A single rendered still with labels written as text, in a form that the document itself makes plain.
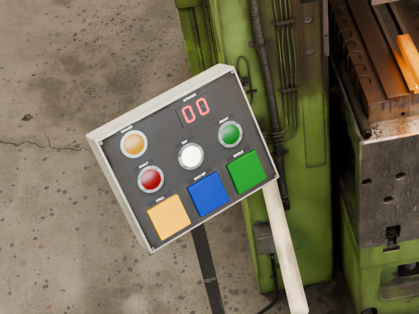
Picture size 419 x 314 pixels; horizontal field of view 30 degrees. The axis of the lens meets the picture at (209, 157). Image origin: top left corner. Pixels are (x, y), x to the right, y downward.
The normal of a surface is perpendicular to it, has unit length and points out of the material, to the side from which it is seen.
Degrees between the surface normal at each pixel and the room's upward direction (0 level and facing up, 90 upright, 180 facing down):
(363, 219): 90
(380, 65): 0
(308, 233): 90
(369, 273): 90
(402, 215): 90
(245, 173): 60
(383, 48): 0
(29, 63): 0
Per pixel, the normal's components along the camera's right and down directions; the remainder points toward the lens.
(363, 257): 0.13, 0.73
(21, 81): -0.13, -0.66
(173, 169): 0.40, 0.18
